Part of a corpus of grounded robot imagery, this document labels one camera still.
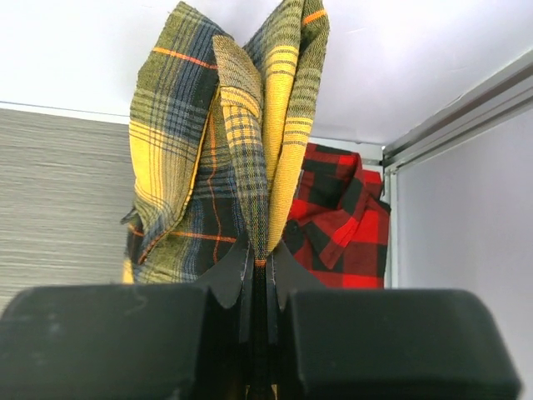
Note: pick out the yellow plaid long sleeve shirt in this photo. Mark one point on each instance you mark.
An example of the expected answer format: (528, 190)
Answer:
(217, 136)

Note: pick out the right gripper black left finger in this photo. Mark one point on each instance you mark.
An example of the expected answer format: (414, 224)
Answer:
(128, 341)

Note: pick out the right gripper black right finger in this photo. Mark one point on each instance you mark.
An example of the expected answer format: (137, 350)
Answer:
(384, 343)

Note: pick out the red plaid folded shirt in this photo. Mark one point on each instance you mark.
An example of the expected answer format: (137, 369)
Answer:
(338, 226)

